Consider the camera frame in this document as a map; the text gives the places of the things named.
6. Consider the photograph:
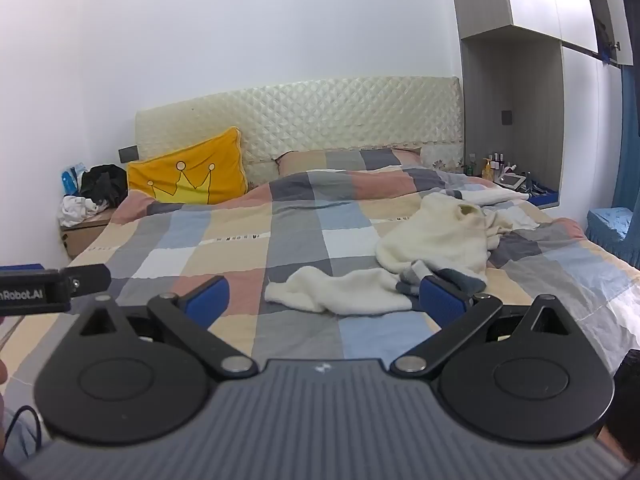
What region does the blue covered chair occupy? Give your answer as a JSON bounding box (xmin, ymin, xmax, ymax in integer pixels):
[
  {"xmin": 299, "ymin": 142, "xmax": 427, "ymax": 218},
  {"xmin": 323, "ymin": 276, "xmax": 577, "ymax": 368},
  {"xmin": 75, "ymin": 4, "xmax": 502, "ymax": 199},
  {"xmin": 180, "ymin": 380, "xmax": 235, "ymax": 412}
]
[{"xmin": 586, "ymin": 206, "xmax": 640, "ymax": 274}]

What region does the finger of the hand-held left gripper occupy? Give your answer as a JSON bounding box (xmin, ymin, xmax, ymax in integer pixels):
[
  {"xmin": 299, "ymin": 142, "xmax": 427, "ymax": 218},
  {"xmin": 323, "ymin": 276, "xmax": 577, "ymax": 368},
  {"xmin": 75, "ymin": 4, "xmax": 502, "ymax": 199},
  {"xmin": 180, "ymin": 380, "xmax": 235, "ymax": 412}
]
[{"xmin": 60, "ymin": 263, "xmax": 112, "ymax": 296}]

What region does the black cloth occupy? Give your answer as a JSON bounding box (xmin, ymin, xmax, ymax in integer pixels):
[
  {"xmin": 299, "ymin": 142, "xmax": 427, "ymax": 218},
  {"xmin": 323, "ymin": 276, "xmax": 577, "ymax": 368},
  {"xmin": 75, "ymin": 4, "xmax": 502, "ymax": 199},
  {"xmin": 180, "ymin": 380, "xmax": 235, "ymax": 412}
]
[{"xmin": 80, "ymin": 164, "xmax": 129, "ymax": 210}]

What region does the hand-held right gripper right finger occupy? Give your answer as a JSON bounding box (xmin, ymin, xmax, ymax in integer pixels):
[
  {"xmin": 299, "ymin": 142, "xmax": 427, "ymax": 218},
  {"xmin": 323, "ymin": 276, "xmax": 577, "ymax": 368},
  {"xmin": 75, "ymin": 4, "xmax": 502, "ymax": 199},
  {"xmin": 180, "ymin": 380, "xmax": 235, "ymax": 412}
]
[{"xmin": 390, "ymin": 276, "xmax": 572, "ymax": 380}]

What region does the cream floral pillow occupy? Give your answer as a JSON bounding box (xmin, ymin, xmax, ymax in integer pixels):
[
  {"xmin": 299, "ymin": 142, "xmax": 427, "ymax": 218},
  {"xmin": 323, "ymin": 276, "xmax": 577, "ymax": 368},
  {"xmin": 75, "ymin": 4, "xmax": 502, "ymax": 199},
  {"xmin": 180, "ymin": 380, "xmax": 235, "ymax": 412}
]
[{"xmin": 420, "ymin": 145, "xmax": 464, "ymax": 174}]

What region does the blue curtain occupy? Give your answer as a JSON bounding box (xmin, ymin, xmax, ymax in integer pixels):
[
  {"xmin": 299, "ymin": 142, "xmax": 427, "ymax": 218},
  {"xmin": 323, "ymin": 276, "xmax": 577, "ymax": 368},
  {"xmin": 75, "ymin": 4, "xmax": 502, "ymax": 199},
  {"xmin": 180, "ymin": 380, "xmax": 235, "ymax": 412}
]
[{"xmin": 612, "ymin": 64, "xmax": 640, "ymax": 212}]

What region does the blue tray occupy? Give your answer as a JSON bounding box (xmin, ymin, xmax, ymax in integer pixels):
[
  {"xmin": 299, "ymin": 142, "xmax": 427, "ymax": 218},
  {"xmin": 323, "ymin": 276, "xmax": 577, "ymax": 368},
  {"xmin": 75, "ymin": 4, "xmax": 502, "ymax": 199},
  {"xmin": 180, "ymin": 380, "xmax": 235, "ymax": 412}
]
[{"xmin": 522, "ymin": 182, "xmax": 559, "ymax": 209}]

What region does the plaid patchwork duvet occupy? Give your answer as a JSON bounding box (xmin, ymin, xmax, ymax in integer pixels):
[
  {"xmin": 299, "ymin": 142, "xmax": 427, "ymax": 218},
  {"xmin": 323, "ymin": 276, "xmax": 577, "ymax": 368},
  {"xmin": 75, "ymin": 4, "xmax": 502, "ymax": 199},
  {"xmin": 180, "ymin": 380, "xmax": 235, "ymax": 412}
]
[{"xmin": 4, "ymin": 162, "xmax": 640, "ymax": 411}]

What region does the white crumpled cloth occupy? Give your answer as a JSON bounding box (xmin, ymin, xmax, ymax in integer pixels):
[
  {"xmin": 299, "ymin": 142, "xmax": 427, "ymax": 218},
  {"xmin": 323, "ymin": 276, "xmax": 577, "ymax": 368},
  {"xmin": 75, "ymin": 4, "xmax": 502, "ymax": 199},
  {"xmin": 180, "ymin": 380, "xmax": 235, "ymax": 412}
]
[{"xmin": 57, "ymin": 195, "xmax": 109, "ymax": 228}]

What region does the plaid pillow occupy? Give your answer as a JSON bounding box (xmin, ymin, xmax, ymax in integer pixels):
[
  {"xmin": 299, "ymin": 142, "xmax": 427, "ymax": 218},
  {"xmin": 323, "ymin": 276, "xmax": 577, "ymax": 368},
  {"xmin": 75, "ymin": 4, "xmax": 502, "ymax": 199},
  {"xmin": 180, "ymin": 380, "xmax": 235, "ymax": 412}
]
[{"xmin": 275, "ymin": 146, "xmax": 424, "ymax": 177}]

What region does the blue plastic packet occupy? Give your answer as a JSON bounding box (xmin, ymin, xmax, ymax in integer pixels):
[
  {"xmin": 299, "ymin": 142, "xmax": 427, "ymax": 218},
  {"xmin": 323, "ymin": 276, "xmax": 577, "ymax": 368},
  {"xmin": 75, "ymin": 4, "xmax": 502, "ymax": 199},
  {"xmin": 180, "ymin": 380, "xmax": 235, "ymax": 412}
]
[{"xmin": 61, "ymin": 161, "xmax": 89, "ymax": 196}]

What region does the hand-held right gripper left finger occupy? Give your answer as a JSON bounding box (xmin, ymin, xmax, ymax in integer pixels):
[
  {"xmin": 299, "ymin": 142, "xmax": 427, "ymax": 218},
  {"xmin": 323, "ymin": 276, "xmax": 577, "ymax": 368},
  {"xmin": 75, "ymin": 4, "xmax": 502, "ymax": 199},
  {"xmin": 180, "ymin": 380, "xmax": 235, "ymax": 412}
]
[{"xmin": 75, "ymin": 275, "xmax": 259, "ymax": 381}]

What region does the yellow crown pillow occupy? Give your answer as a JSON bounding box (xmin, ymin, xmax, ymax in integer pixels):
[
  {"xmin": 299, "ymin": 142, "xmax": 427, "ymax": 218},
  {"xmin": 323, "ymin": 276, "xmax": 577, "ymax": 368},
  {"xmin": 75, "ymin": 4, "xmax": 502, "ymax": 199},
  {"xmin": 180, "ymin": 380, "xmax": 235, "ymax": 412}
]
[{"xmin": 126, "ymin": 126, "xmax": 249, "ymax": 206}]

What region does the cream quilted headboard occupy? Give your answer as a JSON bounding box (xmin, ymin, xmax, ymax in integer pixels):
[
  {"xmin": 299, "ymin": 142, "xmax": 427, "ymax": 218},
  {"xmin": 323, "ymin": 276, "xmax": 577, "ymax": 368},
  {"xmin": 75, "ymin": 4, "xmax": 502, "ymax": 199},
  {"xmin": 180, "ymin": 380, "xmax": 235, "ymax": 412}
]
[{"xmin": 134, "ymin": 76, "xmax": 464, "ymax": 194}]

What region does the white striped knit sweater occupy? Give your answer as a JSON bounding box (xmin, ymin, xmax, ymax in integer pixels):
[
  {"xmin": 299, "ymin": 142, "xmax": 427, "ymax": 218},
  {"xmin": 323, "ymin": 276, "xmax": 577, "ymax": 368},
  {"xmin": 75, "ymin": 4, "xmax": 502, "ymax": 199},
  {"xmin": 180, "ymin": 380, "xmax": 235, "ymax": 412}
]
[{"xmin": 264, "ymin": 187, "xmax": 532, "ymax": 317}]

